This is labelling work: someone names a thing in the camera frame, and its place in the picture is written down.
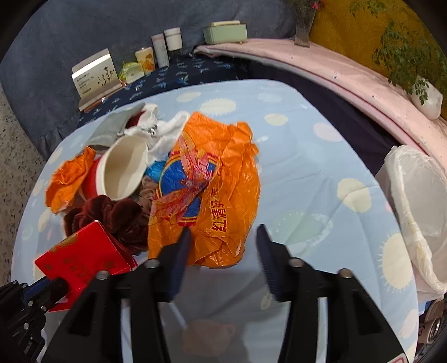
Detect red cardboard box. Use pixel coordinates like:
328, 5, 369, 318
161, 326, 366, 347
35, 221, 137, 312

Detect orange plastic bag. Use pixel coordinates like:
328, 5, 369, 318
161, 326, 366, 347
148, 112, 261, 268

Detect red white paper cup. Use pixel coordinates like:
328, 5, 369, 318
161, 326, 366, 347
79, 136, 147, 200

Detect small orange plastic wrapper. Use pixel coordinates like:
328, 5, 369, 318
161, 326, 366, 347
45, 147, 96, 214

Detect white lined trash bin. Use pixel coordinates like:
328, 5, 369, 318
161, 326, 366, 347
376, 145, 447, 302

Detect dark red scrunchie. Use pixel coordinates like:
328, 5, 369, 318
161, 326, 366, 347
64, 195, 149, 255

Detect light blue dotted cloth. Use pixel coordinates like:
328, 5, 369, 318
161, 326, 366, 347
10, 78, 420, 363

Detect white crumpled glove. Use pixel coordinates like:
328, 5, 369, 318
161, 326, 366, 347
123, 104, 190, 166

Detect grey face mask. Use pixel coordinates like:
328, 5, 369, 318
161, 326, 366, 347
85, 103, 145, 151

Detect silver metal cup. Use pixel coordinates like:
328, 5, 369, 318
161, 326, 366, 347
416, 299, 446, 359

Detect dark blue floral cloth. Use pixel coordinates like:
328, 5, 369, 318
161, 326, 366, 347
77, 55, 247, 128

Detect green white small packet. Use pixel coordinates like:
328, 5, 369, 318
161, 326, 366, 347
118, 62, 145, 84

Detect pink floral tablecloth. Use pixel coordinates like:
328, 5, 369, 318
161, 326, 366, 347
194, 39, 447, 169

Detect white open gift box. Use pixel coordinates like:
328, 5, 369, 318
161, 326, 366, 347
71, 48, 122, 111

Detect yellow orange small can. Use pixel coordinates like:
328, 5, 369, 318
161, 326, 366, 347
135, 47, 155, 75

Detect tall white tube bottle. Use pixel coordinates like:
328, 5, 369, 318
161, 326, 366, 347
151, 33, 170, 68

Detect blue grey blanket backdrop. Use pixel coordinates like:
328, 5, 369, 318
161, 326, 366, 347
1, 1, 295, 157

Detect white round jar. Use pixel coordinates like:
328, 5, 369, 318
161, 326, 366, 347
164, 27, 183, 51

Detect mint green tissue box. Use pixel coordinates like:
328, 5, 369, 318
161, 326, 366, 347
203, 20, 248, 45

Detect green potted plant white pot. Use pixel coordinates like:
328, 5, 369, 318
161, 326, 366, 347
349, 1, 446, 120

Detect glass vase pink flowers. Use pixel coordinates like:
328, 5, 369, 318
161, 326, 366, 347
288, 0, 324, 48

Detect mustard yellow blanket backdrop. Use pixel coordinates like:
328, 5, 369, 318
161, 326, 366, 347
308, 0, 447, 120

